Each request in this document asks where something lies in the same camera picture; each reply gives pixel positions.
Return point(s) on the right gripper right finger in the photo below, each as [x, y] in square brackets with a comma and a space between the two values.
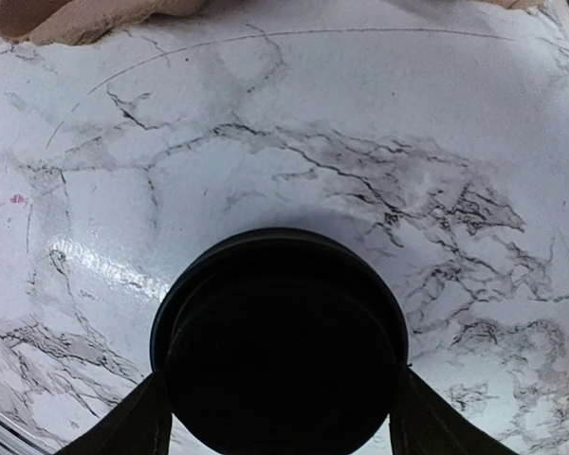
[422, 422]

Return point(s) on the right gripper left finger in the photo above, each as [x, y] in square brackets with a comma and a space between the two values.
[140, 424]

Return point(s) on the black plastic cup lid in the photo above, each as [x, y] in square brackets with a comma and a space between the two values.
[280, 341]

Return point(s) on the cardboard cup carrier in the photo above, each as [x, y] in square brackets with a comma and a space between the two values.
[80, 22]

